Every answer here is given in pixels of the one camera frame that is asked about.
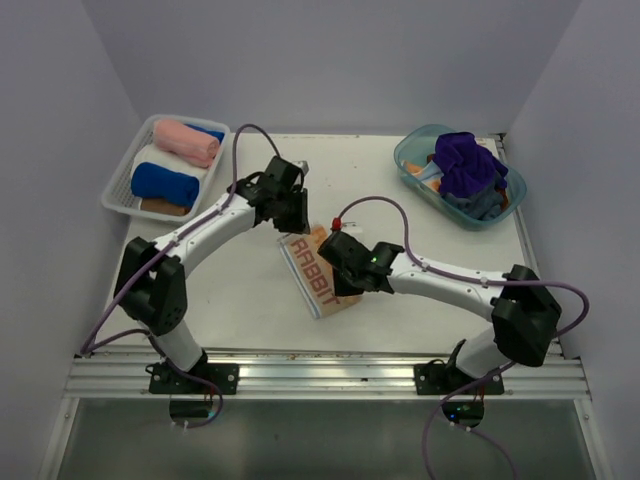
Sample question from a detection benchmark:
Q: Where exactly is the orange blue printed towel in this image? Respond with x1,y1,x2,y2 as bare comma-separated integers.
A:
278,224,361,320

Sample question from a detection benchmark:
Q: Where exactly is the royal blue towel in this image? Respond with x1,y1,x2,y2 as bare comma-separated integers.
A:
131,163,200,208

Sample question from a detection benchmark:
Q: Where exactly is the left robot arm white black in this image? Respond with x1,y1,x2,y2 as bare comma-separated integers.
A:
114,156,310,393

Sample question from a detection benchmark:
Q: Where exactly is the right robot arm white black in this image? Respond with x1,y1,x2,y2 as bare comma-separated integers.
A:
318,231,562,393

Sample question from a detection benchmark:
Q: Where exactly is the blue rolled towel in basket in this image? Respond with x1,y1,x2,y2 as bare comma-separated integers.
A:
186,123,225,144

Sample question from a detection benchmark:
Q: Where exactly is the pink rolled towel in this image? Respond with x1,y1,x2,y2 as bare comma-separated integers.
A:
153,118,220,169

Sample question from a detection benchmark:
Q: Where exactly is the orange towel in tub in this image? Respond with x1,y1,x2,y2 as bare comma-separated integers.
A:
402,160,425,176

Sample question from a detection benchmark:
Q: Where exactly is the white plastic mesh basket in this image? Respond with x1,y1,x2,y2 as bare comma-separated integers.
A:
101,115,231,224

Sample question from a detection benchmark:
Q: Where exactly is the teal transparent plastic tub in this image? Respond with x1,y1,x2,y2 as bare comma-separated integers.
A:
394,124,527,230

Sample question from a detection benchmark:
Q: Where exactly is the white rolled towel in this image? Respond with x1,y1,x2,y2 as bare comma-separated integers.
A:
130,144,208,180

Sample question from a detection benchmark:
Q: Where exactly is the grey-blue towel in tub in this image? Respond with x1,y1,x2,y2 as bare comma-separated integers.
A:
444,191,503,221

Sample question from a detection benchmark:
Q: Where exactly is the purple towel in tub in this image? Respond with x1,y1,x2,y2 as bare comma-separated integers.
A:
433,132,508,198

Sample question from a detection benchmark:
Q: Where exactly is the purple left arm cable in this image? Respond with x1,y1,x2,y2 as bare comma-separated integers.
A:
79,123,281,431

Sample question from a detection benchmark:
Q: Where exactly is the aluminium mounting rail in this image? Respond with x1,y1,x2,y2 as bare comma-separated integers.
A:
63,349,591,400

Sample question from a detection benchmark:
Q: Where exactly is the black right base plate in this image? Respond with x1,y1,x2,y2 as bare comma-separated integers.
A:
413,360,505,396

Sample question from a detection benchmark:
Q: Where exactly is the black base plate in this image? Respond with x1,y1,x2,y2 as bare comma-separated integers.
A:
145,362,240,395
413,360,505,396

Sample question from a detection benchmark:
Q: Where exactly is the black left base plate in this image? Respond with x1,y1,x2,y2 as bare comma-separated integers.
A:
145,362,240,395

